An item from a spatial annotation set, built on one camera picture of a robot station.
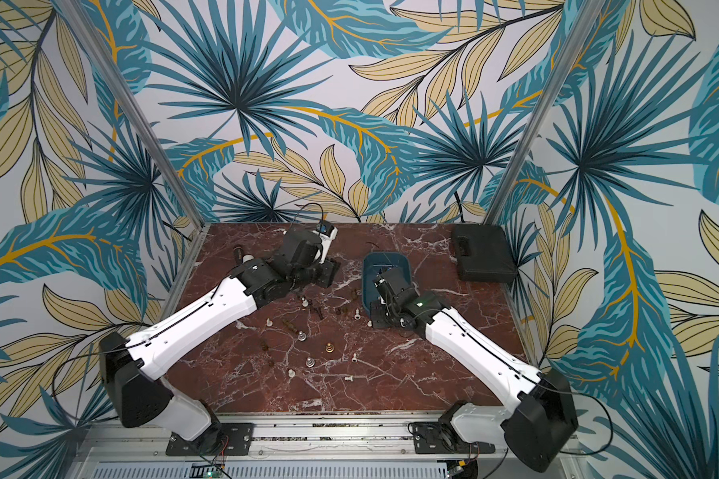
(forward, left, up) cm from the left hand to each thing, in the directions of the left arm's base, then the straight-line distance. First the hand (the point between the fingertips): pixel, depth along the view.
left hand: (330, 266), depth 76 cm
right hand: (-7, -12, -11) cm, 18 cm away
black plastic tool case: (+22, -51, -20) cm, 59 cm away
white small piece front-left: (-19, +11, -25) cm, 33 cm away
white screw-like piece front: (-20, -5, -25) cm, 33 cm away
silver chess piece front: (-16, +6, -24) cm, 30 cm away
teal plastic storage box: (+19, -13, -24) cm, 33 cm away
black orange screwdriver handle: (+21, +36, -23) cm, 48 cm away
